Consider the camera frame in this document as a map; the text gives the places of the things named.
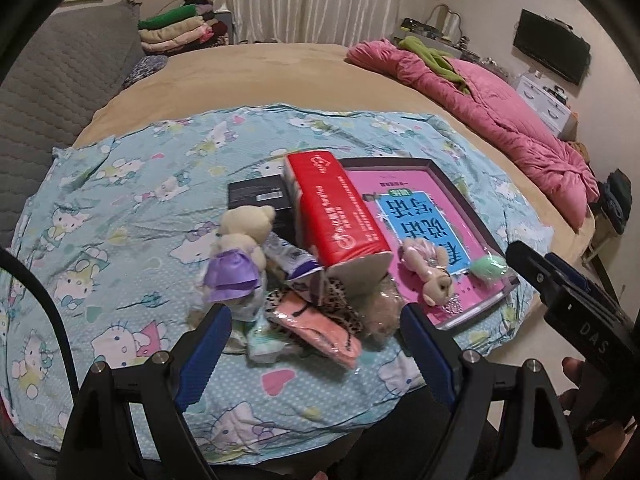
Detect leopard print cloth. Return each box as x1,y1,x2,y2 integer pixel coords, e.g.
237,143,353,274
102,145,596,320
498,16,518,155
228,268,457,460
262,280,365,336

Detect purple and white packet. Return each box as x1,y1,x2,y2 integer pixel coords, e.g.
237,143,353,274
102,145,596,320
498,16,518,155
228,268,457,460
265,232,323,286

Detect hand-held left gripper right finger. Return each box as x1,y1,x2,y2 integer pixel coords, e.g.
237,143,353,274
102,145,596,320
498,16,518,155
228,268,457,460
400,302,576,480

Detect person's right hand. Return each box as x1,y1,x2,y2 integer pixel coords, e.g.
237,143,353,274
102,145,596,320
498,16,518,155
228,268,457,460
559,356,586,413

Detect small black box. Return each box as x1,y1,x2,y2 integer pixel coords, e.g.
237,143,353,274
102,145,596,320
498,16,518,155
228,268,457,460
227,176,298,246

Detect red tissue pack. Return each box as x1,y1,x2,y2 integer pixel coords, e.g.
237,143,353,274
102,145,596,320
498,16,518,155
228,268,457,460
281,150,393,306

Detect green egg sponge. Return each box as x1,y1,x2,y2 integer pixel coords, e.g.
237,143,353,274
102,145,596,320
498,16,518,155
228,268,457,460
469,252,511,285

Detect small plush bear pink dress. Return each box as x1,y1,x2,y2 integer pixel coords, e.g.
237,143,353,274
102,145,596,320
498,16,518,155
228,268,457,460
399,237,458,308

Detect green cloth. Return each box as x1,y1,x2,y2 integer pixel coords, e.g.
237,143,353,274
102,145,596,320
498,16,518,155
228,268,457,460
397,36,471,95

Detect light blue cartoon printed blanket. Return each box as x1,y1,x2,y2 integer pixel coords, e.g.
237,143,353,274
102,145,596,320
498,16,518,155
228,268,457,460
0,104,556,463

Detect dark clothes on stool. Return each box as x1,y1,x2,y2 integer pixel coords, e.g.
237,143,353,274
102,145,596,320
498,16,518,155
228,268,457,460
597,169,633,235

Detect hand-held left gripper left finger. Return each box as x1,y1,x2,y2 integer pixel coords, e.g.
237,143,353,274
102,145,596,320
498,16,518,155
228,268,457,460
60,302,234,480

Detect black wall television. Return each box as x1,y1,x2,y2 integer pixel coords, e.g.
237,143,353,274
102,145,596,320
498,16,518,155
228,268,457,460
515,8,592,87

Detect beige teddy bear purple dress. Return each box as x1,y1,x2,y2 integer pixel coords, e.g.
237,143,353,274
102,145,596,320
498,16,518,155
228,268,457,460
200,205,278,306

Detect dark patterned pillow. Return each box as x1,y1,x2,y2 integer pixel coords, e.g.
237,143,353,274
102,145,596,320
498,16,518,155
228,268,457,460
121,54,170,90

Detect stack of folded clothes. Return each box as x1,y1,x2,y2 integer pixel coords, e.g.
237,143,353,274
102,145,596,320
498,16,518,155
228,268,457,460
137,0,233,53

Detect salmon cloth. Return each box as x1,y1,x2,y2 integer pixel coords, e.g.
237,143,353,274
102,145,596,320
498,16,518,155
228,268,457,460
267,294,363,368

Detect black cable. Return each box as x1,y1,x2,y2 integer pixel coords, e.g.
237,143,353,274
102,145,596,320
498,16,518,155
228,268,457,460
0,247,81,391

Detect beige bed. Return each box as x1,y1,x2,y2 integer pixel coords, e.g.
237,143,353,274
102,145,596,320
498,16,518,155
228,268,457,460
72,42,598,281

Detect pink book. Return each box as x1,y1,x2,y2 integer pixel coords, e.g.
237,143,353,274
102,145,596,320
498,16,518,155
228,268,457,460
345,167,513,330

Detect grey quilted sofa cover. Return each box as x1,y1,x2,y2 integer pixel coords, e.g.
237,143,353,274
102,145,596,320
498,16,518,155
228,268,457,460
0,0,146,256

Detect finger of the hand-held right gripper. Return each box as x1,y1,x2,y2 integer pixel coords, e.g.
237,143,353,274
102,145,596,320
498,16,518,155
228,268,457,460
544,252,618,311
505,241,568,306

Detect white drawer cabinet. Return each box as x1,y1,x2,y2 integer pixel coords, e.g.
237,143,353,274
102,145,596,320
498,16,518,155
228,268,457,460
515,72,581,141

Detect pink quilt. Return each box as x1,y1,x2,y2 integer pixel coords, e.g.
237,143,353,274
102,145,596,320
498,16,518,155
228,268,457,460
345,39,601,231

